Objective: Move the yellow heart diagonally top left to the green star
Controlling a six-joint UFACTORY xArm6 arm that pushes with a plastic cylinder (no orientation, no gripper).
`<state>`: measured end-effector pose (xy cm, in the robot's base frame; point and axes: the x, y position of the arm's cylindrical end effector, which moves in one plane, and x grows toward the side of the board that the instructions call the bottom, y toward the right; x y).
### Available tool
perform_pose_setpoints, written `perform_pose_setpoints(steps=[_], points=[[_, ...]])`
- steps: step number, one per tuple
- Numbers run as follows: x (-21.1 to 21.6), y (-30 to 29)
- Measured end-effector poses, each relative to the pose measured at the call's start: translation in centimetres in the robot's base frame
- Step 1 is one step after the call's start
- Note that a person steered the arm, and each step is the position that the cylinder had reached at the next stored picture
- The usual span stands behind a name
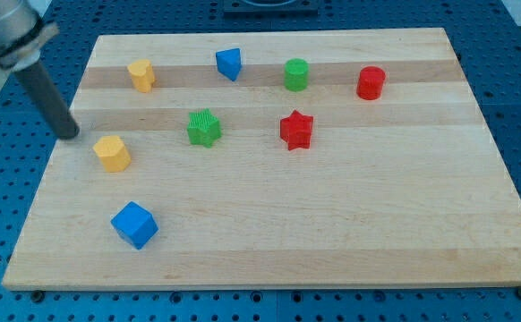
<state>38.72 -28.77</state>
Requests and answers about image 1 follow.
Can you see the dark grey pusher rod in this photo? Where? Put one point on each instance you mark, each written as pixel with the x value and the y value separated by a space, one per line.
pixel 48 100

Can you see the yellow heart block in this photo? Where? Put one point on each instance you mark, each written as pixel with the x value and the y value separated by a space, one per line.
pixel 142 75

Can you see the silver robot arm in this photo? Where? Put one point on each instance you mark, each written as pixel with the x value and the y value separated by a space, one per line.
pixel 23 33

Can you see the green star block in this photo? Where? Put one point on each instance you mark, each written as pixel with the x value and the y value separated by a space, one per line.
pixel 203 128

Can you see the red star block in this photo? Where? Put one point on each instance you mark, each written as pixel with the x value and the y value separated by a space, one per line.
pixel 296 130

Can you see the yellow hexagon block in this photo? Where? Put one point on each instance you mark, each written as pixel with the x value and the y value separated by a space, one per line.
pixel 112 153

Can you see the blue cube block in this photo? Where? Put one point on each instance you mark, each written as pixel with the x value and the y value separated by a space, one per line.
pixel 135 225

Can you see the blue triangle block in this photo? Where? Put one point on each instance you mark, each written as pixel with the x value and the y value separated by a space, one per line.
pixel 229 63

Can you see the green cylinder block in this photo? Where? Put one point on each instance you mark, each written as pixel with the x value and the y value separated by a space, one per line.
pixel 296 74

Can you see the wooden board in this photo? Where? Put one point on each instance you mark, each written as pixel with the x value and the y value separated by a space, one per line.
pixel 405 191

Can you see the red cylinder block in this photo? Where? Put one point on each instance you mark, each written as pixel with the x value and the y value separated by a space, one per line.
pixel 370 83

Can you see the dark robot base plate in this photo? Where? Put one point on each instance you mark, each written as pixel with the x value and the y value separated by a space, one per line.
pixel 269 6

